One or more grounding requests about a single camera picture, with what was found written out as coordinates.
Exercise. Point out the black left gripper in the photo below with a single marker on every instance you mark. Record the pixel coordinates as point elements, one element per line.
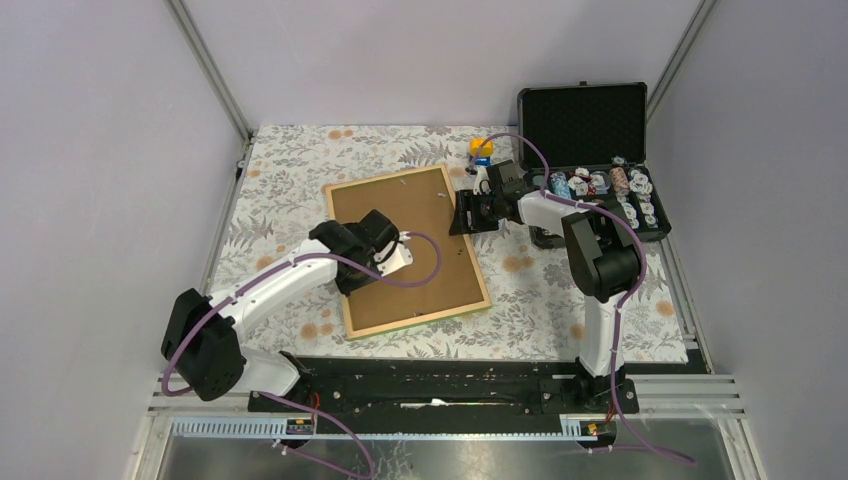
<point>348,286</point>

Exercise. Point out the floral tablecloth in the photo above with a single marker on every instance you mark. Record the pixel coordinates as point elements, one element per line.
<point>537,312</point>

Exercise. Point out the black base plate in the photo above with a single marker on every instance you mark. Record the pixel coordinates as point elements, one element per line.
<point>455,396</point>

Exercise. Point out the yellow toy brick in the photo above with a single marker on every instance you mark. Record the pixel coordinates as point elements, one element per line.
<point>481,148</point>

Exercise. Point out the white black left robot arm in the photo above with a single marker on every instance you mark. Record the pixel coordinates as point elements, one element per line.
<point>204,340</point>

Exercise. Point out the black poker chip case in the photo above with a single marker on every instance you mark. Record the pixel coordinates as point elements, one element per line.
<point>602,129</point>

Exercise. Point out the brown frame backing board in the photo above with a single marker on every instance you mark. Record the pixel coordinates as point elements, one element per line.
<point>424,218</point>

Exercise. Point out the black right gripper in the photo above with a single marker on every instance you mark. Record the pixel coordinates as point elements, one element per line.
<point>466,201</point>

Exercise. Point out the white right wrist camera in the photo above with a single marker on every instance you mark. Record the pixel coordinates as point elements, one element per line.
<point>482,183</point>

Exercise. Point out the green wooden picture frame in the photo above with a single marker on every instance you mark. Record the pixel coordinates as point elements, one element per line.
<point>424,318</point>

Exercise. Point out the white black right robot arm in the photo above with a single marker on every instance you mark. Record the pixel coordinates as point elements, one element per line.
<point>605,256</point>

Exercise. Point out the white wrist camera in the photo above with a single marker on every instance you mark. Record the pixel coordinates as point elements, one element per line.
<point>394,257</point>
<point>482,183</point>

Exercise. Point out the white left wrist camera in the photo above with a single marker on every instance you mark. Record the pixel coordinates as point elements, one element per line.
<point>394,257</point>

